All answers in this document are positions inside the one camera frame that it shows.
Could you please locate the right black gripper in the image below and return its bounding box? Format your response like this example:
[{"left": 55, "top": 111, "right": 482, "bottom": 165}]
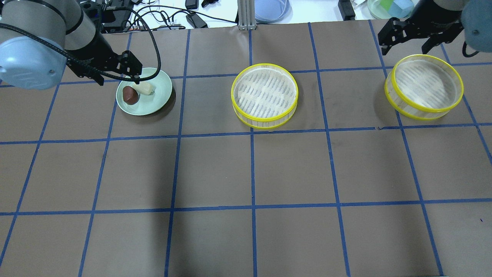
[{"left": 378, "top": 0, "right": 465, "bottom": 56}]

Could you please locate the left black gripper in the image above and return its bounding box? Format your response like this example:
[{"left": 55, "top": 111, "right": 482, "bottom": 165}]
[{"left": 67, "top": 33, "right": 143, "bottom": 84}]

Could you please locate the white steamed bun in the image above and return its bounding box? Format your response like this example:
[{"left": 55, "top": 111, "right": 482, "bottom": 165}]
[{"left": 132, "top": 81, "right": 155, "bottom": 96}]

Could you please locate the yellow steamer basket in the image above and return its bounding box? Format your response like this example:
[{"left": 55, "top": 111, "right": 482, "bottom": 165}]
[
  {"left": 384, "top": 54, "right": 464, "bottom": 121},
  {"left": 230, "top": 63, "right": 299, "bottom": 130}
]

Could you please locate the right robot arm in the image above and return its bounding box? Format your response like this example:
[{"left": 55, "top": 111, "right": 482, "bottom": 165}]
[{"left": 377, "top": 0, "right": 492, "bottom": 58}]

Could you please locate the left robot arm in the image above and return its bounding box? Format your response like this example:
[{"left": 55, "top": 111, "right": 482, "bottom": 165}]
[{"left": 1, "top": 0, "right": 143, "bottom": 90}]

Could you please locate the brown steamed bun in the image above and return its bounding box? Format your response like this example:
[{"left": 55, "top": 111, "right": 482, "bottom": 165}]
[{"left": 122, "top": 86, "right": 140, "bottom": 105}]

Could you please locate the light green plate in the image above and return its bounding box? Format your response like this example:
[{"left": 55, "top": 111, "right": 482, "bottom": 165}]
[{"left": 115, "top": 70, "right": 173, "bottom": 116}]

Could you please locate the green bowl with sponges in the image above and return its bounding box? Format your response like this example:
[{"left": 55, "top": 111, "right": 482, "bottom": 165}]
[{"left": 367, "top": 0, "right": 416, "bottom": 19}]

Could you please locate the black power adapter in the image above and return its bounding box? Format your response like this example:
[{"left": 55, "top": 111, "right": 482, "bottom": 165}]
[{"left": 186, "top": 13, "right": 208, "bottom": 28}]

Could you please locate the blue plate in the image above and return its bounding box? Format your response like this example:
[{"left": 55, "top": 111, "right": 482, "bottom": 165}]
[{"left": 254, "top": 0, "right": 291, "bottom": 23}]

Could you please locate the aluminium frame post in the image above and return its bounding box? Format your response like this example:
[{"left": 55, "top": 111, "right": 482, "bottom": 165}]
[{"left": 237, "top": 0, "right": 257, "bottom": 30}]

